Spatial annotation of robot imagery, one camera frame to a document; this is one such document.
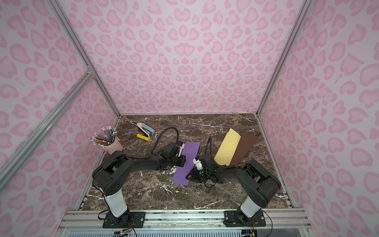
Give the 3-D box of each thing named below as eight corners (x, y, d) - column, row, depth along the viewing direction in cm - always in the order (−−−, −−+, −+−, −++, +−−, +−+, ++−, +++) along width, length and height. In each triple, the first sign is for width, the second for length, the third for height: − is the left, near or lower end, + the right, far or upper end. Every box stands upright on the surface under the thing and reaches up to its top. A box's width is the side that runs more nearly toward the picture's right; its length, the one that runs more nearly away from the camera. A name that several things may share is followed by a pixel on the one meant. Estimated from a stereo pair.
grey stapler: (136, 128, 114) (134, 124, 111) (142, 123, 117) (140, 120, 114) (149, 138, 108) (148, 135, 105) (155, 133, 111) (154, 130, 108)
